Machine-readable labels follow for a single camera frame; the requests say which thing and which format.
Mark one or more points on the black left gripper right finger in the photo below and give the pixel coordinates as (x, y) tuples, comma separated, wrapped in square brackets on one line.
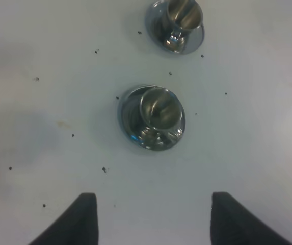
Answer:
[(232, 223)]

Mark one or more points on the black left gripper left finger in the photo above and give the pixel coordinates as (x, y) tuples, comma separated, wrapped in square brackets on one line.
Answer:
[(77, 225)]

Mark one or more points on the near stainless steel teacup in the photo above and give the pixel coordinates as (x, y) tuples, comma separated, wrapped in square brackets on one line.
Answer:
[(162, 111)]

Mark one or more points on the stainless steel teacup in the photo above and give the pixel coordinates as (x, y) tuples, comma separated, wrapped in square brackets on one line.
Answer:
[(162, 111), (180, 20)]

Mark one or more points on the far stainless steel teacup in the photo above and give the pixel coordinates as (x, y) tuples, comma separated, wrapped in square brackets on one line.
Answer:
[(180, 20)]

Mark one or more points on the near steel saucer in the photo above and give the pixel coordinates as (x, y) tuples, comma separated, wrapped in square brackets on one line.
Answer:
[(133, 126)]

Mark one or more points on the steel saucer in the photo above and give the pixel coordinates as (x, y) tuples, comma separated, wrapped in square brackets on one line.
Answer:
[(133, 126), (153, 22)]

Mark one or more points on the far steel saucer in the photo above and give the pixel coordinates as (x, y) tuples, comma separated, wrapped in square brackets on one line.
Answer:
[(153, 22)]

